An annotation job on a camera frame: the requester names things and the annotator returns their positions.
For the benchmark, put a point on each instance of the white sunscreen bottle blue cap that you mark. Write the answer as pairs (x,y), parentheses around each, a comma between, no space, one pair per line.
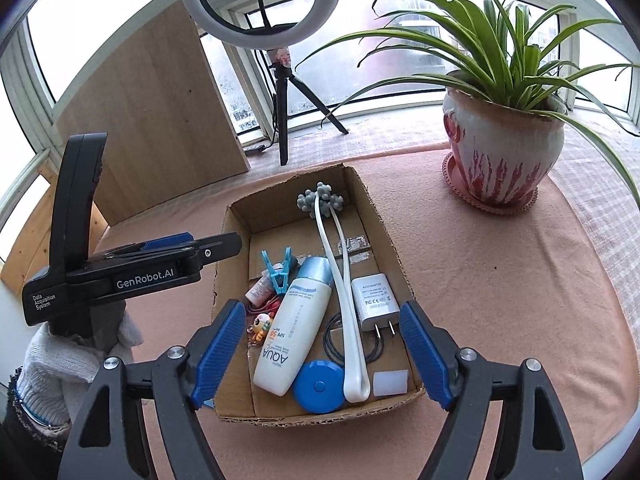
(290,335)

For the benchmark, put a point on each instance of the person's left hand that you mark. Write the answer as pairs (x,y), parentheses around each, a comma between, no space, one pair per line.
(55,365)

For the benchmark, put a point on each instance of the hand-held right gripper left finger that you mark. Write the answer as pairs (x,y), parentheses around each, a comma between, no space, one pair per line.
(220,355)

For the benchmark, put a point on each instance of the white charger plug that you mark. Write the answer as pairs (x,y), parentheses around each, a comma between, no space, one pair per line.
(375,302)

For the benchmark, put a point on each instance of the cardboard box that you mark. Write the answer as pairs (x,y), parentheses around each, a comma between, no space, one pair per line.
(385,240)

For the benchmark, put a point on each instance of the blue plastic clip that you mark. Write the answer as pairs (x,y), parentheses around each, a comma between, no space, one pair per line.
(279,277)

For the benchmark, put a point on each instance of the person's left forearm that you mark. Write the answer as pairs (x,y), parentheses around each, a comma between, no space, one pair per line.
(30,440)

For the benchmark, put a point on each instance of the pink felt table cloth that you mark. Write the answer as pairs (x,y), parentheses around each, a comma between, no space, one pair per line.
(500,285)

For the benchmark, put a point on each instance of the pink plant saucer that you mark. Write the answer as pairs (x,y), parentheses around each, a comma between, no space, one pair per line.
(500,209)

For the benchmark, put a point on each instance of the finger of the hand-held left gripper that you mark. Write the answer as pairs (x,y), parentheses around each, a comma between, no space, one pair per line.
(220,247)
(167,242)

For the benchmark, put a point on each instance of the black tripod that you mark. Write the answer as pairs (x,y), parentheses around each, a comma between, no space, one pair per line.
(283,125)

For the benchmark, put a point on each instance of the small white bottle grey cap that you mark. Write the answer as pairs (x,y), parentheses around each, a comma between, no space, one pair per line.
(259,289)

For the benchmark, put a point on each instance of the white translucent eraser block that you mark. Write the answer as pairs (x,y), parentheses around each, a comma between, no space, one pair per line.
(390,382)

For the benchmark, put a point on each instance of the white massager with grey heads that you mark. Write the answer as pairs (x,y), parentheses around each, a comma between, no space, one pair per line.
(350,330)

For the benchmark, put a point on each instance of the white checked cloth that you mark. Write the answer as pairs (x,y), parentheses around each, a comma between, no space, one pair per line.
(600,195)

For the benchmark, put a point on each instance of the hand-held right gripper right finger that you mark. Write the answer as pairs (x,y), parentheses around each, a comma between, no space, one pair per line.
(422,355)

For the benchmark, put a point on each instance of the potted spider plant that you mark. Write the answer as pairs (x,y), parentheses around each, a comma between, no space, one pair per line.
(500,145)

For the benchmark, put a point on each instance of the light wooden board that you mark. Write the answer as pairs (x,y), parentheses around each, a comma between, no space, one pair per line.
(150,125)

